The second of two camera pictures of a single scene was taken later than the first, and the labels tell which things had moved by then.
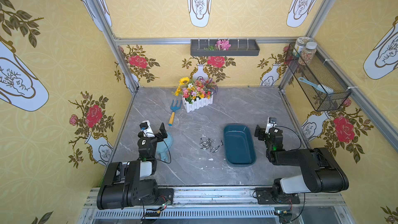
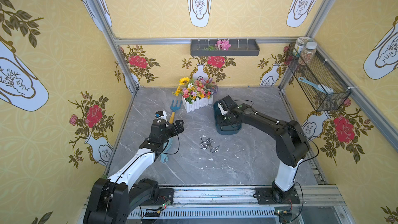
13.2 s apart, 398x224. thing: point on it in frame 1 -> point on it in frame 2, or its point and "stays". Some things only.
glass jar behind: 300,44 stays
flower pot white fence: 196,94 stays
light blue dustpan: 162,146 stays
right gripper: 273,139 -> 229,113
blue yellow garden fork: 170,123 stays
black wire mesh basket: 321,85 stays
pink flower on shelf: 222,44 stays
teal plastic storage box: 239,149 -> 226,129
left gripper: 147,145 -> 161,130
